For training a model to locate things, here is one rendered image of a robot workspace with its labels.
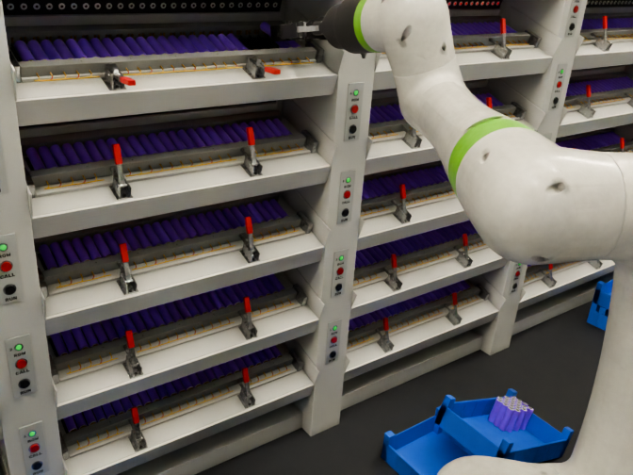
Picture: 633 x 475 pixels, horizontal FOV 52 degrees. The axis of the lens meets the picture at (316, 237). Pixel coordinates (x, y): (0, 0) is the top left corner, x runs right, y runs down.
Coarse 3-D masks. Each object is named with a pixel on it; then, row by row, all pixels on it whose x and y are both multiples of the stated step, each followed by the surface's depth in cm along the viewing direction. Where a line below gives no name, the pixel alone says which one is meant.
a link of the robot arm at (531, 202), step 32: (480, 128) 73; (512, 128) 70; (480, 160) 68; (512, 160) 63; (544, 160) 62; (576, 160) 63; (608, 160) 64; (480, 192) 65; (512, 192) 62; (544, 192) 61; (576, 192) 61; (608, 192) 61; (480, 224) 65; (512, 224) 62; (544, 224) 61; (576, 224) 61; (608, 224) 62; (512, 256) 65; (544, 256) 63; (576, 256) 64
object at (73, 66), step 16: (288, 48) 128; (304, 48) 130; (32, 64) 101; (48, 64) 103; (64, 64) 104; (80, 64) 105; (96, 64) 107; (128, 64) 110; (144, 64) 112; (160, 64) 113; (176, 64) 115; (192, 64) 117; (208, 64) 119; (224, 64) 121; (272, 64) 125; (288, 64) 127; (48, 80) 102
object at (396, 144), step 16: (480, 80) 182; (496, 80) 184; (384, 96) 163; (480, 96) 179; (496, 96) 186; (512, 96) 181; (384, 112) 160; (400, 112) 161; (512, 112) 179; (528, 112) 178; (544, 112) 174; (368, 128) 150; (384, 128) 153; (400, 128) 156; (368, 144) 142; (384, 144) 151; (400, 144) 153; (416, 144) 154; (368, 160) 145; (384, 160) 148; (400, 160) 151; (416, 160) 155; (432, 160) 159
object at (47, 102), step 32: (320, 64) 132; (32, 96) 99; (64, 96) 101; (96, 96) 104; (128, 96) 107; (160, 96) 111; (192, 96) 114; (224, 96) 118; (256, 96) 122; (288, 96) 127
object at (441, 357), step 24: (456, 336) 208; (480, 336) 209; (408, 360) 195; (432, 360) 197; (360, 384) 183; (384, 384) 187; (288, 408) 172; (240, 432) 163; (264, 432) 165; (288, 432) 170; (168, 456) 154; (192, 456) 154; (216, 456) 158
